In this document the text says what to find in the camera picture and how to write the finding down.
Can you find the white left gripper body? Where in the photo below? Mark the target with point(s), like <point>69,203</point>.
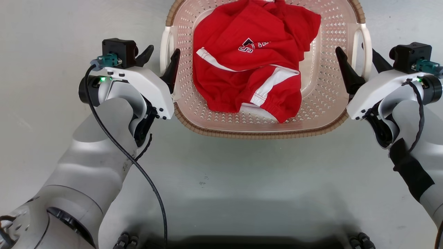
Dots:
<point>152,88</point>

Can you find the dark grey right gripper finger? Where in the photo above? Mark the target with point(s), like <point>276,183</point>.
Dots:
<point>380,64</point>
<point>349,77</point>

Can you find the cream perforated laundry basket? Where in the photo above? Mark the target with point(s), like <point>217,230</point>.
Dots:
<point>322,100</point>

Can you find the teal left camera connector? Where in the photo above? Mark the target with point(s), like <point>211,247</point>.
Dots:
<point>108,61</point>

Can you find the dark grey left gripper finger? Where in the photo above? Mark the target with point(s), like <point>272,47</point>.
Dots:
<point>144,58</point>
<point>172,72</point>

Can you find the teal camera connector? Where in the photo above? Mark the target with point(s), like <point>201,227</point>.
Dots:
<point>426,65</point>
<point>108,61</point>

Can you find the teal right camera connector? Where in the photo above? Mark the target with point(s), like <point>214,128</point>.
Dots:
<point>426,65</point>

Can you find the dark robot base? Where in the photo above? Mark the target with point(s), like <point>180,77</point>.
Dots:
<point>242,244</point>

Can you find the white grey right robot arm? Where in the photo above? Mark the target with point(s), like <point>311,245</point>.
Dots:
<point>432,135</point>

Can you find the red garment with white stripes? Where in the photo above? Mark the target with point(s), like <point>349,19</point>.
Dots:
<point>242,79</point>

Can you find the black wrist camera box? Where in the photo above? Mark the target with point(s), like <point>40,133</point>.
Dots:
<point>119,46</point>
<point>410,52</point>

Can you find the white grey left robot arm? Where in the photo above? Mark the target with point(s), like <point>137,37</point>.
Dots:
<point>86,166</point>

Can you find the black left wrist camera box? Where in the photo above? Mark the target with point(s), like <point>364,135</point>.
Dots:
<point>119,46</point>

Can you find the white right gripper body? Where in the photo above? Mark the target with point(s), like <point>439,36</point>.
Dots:
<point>377,88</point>

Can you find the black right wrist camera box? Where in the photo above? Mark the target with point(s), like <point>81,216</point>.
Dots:
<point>410,52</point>

